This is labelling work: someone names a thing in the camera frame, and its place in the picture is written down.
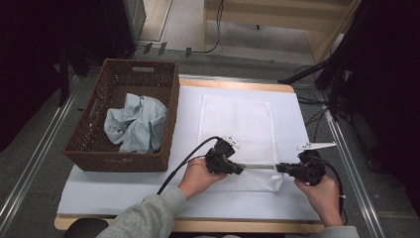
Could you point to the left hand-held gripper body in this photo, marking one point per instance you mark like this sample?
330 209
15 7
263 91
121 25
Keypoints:
218 160

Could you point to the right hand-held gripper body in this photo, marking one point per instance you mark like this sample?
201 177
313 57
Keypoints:
308 168

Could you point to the white mesh laundry bag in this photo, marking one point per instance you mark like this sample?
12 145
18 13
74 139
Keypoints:
237 122

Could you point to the light blue garment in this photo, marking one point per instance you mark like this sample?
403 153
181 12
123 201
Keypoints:
138 125

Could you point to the brown wicker basket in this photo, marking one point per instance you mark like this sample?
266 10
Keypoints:
115 163

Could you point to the person's left hand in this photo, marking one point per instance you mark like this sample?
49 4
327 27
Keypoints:
198 178

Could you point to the person's right hand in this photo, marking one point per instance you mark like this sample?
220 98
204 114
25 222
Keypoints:
320 198

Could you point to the black metal stand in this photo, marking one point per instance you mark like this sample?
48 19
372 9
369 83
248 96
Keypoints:
333 82

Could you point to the black stool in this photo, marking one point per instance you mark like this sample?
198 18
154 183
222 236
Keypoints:
85 228

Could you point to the dark cabinet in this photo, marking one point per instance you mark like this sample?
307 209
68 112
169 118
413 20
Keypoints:
132 23

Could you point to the metal floor rail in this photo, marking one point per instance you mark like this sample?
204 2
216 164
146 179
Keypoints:
33 158
353 172

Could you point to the metal floor bracket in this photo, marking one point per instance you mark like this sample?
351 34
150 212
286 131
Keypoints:
188 52
148 48
162 48

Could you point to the light wooden frame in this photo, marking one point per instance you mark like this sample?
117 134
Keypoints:
264 20

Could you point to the black metal post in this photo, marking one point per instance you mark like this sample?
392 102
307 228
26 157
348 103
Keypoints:
64 79

